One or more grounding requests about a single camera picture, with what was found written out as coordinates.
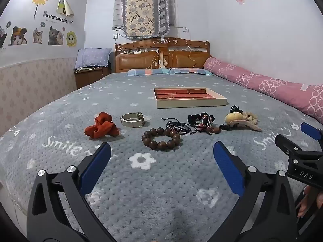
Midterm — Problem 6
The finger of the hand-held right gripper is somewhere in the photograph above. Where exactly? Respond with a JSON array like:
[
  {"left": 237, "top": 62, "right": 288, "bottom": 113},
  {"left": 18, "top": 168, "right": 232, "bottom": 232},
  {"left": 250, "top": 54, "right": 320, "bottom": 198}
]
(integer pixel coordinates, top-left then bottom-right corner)
[
  {"left": 300, "top": 122, "right": 323, "bottom": 142},
  {"left": 275, "top": 134, "right": 323, "bottom": 160}
]

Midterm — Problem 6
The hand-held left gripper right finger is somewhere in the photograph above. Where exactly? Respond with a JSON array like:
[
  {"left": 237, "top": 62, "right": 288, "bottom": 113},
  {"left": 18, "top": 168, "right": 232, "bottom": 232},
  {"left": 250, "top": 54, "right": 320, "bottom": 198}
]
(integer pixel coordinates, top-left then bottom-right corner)
[{"left": 213, "top": 141, "right": 299, "bottom": 242}]

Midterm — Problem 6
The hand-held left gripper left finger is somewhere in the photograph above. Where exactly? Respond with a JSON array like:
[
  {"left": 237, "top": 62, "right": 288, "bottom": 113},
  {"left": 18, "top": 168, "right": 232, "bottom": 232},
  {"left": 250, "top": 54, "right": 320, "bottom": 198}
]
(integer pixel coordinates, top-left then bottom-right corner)
[{"left": 26, "top": 142, "right": 116, "bottom": 242}]

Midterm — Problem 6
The orange scrunchie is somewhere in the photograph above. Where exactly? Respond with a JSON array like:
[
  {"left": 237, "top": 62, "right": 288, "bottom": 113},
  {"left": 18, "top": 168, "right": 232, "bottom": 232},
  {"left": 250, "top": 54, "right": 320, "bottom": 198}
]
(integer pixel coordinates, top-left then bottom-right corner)
[{"left": 84, "top": 112, "right": 120, "bottom": 140}]

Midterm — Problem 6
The beige scrunchie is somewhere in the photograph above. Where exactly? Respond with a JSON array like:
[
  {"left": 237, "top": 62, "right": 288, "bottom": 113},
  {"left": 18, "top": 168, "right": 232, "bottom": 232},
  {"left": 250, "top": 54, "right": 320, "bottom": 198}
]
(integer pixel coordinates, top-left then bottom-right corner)
[{"left": 242, "top": 111, "right": 258, "bottom": 125}]

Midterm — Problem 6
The patterned hair claw clip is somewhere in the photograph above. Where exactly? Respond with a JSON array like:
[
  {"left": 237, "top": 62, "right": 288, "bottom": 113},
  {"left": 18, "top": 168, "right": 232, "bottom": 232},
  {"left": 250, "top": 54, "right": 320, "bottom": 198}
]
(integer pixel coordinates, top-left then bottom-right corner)
[{"left": 197, "top": 115, "right": 215, "bottom": 131}]

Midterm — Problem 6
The cream band wristwatch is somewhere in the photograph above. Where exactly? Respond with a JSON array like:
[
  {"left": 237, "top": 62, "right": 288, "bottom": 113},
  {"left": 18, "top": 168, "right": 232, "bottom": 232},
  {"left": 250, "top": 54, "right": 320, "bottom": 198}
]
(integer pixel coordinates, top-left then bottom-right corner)
[{"left": 120, "top": 112, "right": 144, "bottom": 127}]

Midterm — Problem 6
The black scrunchie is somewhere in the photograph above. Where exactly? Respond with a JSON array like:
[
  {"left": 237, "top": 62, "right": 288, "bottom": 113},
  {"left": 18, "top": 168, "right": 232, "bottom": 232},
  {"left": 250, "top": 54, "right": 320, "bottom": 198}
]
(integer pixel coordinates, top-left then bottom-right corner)
[{"left": 187, "top": 113, "right": 202, "bottom": 126}]

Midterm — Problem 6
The brown wooden bead bracelet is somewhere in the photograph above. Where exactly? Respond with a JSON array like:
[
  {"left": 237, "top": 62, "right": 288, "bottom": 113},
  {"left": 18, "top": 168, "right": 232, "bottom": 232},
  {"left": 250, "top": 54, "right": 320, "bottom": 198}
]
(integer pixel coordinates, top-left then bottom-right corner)
[{"left": 141, "top": 127, "right": 181, "bottom": 152}]

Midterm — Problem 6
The black cord bracelet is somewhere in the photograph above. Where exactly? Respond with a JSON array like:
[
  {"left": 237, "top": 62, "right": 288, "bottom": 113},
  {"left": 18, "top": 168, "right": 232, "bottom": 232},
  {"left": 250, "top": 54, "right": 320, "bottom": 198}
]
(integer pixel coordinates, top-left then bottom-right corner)
[{"left": 161, "top": 117, "right": 197, "bottom": 135}]

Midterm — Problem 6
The cream jewelry tray red lining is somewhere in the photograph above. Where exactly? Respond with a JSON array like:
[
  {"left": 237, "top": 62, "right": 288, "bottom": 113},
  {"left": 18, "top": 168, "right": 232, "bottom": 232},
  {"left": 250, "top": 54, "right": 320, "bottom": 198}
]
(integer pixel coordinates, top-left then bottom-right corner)
[{"left": 154, "top": 87, "right": 228, "bottom": 109}]

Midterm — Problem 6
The person's right hand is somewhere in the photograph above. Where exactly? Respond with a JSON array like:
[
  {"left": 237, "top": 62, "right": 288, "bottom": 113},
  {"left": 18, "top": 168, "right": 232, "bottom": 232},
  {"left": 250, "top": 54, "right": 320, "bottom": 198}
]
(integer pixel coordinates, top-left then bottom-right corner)
[{"left": 296, "top": 185, "right": 323, "bottom": 218}]

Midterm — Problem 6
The pink rolled quilt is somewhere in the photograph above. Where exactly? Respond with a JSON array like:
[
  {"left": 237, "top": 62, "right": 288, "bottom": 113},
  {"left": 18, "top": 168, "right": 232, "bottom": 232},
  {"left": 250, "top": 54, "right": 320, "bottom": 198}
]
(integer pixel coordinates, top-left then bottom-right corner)
[{"left": 203, "top": 57, "right": 323, "bottom": 118}]

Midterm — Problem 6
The grey flower print blanket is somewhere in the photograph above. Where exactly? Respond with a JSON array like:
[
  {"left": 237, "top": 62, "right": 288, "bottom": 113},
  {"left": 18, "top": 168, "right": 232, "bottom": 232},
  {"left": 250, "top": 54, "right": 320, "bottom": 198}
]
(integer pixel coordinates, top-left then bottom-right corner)
[{"left": 0, "top": 72, "right": 323, "bottom": 242}]

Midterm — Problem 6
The wooden nightstand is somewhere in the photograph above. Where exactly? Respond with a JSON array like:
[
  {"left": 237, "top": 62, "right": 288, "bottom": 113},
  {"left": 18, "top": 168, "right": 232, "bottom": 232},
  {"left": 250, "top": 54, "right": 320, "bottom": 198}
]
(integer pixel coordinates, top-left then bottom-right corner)
[{"left": 74, "top": 67, "right": 111, "bottom": 90}]

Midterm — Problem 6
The striped pillow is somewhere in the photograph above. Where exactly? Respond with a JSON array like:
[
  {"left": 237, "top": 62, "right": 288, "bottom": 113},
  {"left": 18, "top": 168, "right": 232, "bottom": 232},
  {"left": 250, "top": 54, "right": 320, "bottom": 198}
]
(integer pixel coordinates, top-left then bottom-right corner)
[
  {"left": 170, "top": 67, "right": 214, "bottom": 76},
  {"left": 126, "top": 69, "right": 174, "bottom": 76}
]

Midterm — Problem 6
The blue dotted cushion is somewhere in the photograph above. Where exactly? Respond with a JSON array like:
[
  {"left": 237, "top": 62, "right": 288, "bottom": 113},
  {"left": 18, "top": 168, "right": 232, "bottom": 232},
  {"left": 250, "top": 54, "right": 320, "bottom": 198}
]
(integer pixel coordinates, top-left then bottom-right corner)
[{"left": 74, "top": 48, "right": 112, "bottom": 70}]

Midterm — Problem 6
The wooden bed headboard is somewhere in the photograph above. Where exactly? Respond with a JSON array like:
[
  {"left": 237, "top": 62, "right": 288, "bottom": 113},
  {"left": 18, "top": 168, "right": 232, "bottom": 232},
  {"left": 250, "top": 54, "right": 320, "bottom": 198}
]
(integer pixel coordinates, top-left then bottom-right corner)
[{"left": 115, "top": 37, "right": 212, "bottom": 73}]

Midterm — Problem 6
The yellow mane cat sticker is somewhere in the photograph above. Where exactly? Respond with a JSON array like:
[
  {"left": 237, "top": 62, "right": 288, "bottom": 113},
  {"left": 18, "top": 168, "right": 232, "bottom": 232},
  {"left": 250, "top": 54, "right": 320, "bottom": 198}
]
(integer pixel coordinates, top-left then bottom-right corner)
[{"left": 66, "top": 31, "right": 77, "bottom": 48}]

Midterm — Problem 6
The grey cat sticker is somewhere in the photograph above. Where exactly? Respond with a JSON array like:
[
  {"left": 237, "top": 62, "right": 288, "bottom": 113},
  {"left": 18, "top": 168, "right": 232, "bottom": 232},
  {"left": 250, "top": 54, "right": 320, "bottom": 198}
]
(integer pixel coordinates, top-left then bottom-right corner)
[{"left": 48, "top": 26, "right": 66, "bottom": 46}]

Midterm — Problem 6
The bear hat cat sticker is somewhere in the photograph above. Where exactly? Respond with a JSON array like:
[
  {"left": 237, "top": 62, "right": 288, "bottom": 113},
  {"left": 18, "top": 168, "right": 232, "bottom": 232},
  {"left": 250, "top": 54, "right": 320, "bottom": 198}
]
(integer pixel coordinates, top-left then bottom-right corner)
[{"left": 10, "top": 26, "right": 28, "bottom": 46}]

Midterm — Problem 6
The dark cat sticker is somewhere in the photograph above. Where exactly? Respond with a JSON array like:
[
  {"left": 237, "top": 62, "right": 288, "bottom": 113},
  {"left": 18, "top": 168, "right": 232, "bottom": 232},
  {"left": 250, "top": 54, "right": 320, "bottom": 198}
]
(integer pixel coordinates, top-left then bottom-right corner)
[{"left": 0, "top": 21, "right": 12, "bottom": 48}]

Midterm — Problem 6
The floral hanging cloth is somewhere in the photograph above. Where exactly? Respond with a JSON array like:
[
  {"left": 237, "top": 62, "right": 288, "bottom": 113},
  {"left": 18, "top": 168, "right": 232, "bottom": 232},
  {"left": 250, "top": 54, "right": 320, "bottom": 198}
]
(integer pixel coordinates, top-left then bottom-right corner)
[{"left": 121, "top": 0, "right": 171, "bottom": 39}]

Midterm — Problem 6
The orange cable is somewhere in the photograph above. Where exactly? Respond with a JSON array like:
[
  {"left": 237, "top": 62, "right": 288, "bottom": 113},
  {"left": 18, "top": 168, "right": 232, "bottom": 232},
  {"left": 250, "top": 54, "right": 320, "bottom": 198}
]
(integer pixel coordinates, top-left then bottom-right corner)
[{"left": 185, "top": 39, "right": 197, "bottom": 68}]

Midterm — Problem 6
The white charging cable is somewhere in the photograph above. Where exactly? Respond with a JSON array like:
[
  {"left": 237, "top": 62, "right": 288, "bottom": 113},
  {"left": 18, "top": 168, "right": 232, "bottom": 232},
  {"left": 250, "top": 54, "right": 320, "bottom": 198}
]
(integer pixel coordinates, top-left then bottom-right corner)
[{"left": 145, "top": 49, "right": 162, "bottom": 68}]

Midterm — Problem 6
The lettering wall sticker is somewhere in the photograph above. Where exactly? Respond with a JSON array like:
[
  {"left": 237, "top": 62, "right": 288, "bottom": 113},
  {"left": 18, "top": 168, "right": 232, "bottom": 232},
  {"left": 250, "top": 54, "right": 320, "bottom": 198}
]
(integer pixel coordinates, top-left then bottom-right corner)
[{"left": 43, "top": 11, "right": 73, "bottom": 24}]

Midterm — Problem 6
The folded paper wall hanging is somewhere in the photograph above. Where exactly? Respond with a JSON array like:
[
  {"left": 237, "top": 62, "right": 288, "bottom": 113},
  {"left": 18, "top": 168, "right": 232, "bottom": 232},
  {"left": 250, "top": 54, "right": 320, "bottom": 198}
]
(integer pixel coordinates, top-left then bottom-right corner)
[{"left": 56, "top": 0, "right": 75, "bottom": 17}]

